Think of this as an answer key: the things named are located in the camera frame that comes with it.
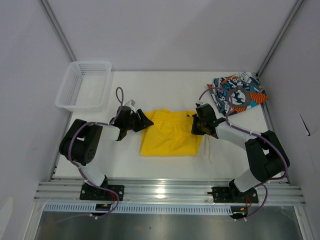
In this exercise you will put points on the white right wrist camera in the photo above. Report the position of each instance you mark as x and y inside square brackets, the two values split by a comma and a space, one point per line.
[200, 102]

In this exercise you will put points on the white plastic basket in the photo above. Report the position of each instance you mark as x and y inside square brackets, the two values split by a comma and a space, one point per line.
[85, 87]

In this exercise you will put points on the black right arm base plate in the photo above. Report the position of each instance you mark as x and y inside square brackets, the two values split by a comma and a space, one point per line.
[222, 194]

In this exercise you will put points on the aluminium mounting rail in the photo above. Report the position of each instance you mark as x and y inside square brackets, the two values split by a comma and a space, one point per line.
[167, 191]

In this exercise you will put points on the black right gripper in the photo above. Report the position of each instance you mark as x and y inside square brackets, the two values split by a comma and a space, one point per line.
[194, 130]

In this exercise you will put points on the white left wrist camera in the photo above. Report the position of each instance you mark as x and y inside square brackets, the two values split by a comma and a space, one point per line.
[130, 104]

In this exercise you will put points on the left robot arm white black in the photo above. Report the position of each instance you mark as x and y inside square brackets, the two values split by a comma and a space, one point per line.
[80, 143]

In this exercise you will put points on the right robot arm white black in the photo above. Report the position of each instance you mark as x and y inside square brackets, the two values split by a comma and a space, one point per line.
[265, 154]

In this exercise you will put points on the colourful patterned shorts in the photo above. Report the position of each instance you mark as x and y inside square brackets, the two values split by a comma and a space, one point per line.
[236, 93]

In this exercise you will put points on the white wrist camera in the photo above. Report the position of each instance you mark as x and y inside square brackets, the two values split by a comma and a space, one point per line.
[130, 104]
[200, 102]

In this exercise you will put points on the slotted grey cable duct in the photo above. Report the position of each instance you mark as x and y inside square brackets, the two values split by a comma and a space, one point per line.
[134, 208]

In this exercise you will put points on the yellow shorts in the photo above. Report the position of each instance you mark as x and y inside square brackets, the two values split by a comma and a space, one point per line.
[171, 135]

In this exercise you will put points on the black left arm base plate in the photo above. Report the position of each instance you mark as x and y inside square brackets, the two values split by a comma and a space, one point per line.
[92, 193]

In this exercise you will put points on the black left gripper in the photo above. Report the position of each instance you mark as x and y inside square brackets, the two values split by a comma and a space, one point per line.
[144, 122]

